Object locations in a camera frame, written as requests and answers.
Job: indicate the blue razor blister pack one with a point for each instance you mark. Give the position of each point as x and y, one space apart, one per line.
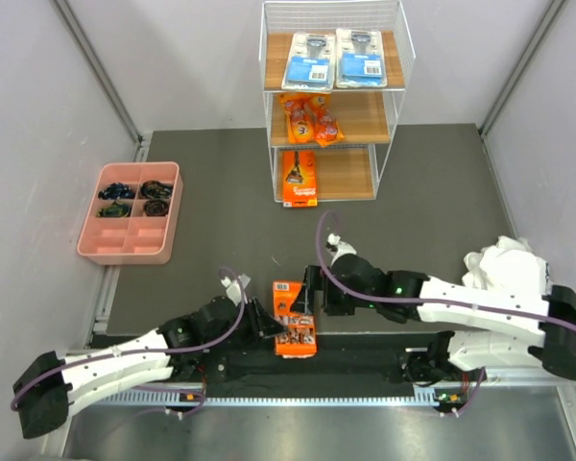
310 65

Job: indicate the dark coiled item upper tray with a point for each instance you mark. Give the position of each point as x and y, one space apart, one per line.
156 190

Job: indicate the orange Gillette razor box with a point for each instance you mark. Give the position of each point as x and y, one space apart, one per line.
298 179

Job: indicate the white crumpled cloth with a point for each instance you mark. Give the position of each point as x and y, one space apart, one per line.
509 265

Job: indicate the dark coiled item tray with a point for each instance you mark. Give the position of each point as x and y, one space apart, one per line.
156 208
156 190

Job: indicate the blue razor blister pack two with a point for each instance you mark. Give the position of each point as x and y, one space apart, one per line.
360 59

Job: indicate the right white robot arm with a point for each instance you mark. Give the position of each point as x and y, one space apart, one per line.
524 330

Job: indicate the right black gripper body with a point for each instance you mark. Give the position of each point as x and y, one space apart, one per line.
338 302

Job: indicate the pink divided plastic tray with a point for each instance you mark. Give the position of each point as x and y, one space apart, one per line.
137 239

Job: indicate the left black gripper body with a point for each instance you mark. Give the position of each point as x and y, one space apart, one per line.
242 329

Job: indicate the orange razor pouch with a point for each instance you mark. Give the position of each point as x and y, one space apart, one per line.
299 123
327 130

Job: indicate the blue black item in tray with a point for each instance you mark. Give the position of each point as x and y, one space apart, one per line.
116 191

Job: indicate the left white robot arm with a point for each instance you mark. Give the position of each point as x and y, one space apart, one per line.
54 388

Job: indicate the dark coiled item lower tray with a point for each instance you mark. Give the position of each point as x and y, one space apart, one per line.
156 208

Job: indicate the white wire wooden shelf rack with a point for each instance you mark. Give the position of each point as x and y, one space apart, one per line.
351 169

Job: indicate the orange cartridge box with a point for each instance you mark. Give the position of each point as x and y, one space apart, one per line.
300 339

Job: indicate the green black item in tray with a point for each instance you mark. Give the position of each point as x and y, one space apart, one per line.
115 210

